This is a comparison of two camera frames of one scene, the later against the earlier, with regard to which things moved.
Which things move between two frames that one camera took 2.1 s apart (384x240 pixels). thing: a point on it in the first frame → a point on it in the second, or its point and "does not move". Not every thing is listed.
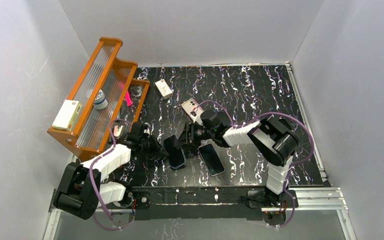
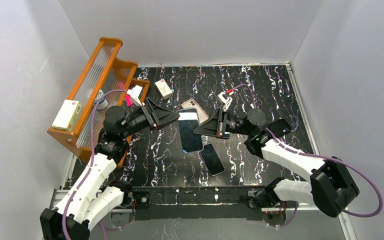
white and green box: [67, 115] does not move
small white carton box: [164, 89] does not move
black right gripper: [189, 135] → [220, 122]
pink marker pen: [129, 101] does not move
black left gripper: [151, 145] → [151, 115]
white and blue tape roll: [100, 102] does not move
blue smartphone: [176, 156] → [189, 121]
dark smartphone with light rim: [211, 159] does not move
